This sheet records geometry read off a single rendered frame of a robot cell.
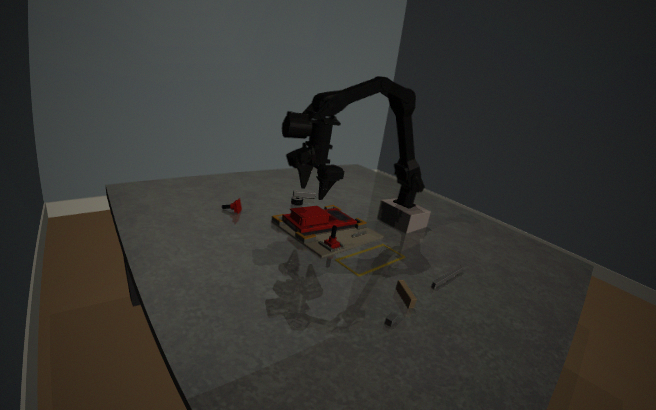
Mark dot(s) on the brown rectangular block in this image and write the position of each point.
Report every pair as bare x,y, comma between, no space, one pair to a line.
406,294

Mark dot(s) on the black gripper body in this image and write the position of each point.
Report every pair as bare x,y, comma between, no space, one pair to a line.
327,172

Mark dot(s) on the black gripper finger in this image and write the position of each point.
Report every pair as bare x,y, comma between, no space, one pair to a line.
324,186
304,174

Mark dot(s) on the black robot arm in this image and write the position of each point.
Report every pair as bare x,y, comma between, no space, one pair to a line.
328,104

